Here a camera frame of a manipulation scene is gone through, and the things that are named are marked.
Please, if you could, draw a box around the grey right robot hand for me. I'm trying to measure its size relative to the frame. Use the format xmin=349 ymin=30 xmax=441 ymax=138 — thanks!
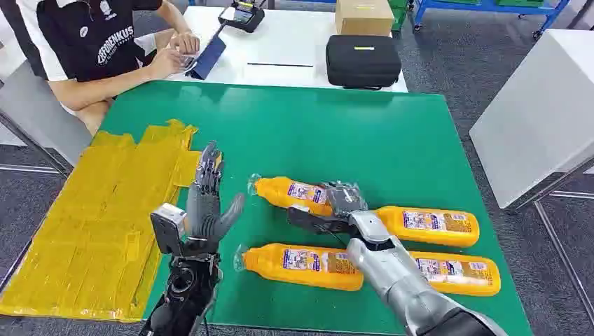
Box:
xmin=323 ymin=181 xmax=370 ymax=219

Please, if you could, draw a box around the person's right hand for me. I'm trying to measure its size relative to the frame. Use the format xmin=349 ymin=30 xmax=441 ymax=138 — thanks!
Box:
xmin=148 ymin=48 xmax=186 ymax=79

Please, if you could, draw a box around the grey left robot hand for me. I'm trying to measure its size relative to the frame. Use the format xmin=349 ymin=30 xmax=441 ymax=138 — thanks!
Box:
xmin=184 ymin=141 xmax=246 ymax=256

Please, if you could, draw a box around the person's left hand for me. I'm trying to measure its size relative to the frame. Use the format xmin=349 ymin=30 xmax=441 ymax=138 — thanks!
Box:
xmin=169 ymin=31 xmax=201 ymax=55

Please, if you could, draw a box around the orange drink bottle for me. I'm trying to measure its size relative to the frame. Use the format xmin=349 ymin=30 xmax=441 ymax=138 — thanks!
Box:
xmin=233 ymin=242 xmax=365 ymax=293
xmin=409 ymin=251 xmax=502 ymax=298
xmin=247 ymin=174 xmax=335 ymax=218
xmin=375 ymin=205 xmax=481 ymax=249

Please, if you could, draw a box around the dark blue tablet cover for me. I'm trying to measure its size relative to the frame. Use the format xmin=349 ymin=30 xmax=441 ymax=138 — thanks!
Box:
xmin=189 ymin=22 xmax=228 ymax=81

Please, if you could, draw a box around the black handheld controller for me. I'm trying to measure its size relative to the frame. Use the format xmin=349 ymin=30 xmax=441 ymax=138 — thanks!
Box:
xmin=218 ymin=0 xmax=266 ymax=34

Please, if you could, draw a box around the green table mat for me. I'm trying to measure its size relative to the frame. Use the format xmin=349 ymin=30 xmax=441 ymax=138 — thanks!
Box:
xmin=97 ymin=79 xmax=534 ymax=336

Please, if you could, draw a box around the person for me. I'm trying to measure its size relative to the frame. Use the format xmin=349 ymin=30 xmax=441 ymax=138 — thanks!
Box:
xmin=0 ymin=0 xmax=201 ymax=138

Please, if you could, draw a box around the thin black stick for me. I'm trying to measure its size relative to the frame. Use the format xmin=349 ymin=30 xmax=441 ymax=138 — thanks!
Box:
xmin=247 ymin=61 xmax=315 ymax=69

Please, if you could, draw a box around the white table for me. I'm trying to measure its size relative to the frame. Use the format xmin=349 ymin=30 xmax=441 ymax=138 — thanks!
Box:
xmin=165 ymin=5 xmax=409 ymax=94

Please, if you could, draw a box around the black zip case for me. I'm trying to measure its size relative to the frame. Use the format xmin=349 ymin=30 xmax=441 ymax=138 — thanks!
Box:
xmin=324 ymin=34 xmax=403 ymax=90

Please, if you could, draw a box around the grey table with metal legs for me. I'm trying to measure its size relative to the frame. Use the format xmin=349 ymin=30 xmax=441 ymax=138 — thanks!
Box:
xmin=0 ymin=60 xmax=94 ymax=177

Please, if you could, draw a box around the cardboard box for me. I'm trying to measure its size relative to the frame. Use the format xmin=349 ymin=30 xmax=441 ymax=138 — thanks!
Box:
xmin=333 ymin=0 xmax=395 ymax=37

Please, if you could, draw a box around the green crate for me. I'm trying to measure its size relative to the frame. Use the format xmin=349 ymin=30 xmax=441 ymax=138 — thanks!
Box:
xmin=389 ymin=0 xmax=412 ymax=32

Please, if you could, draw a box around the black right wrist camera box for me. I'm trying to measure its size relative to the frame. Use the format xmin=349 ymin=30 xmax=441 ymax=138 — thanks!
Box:
xmin=286 ymin=207 xmax=358 ymax=235

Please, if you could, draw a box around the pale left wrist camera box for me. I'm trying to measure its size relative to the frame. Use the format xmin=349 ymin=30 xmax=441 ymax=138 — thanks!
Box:
xmin=149 ymin=203 xmax=188 ymax=256

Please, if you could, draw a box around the blue cart frame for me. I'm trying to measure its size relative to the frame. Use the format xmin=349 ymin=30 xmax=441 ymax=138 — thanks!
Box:
xmin=410 ymin=0 xmax=572 ymax=39

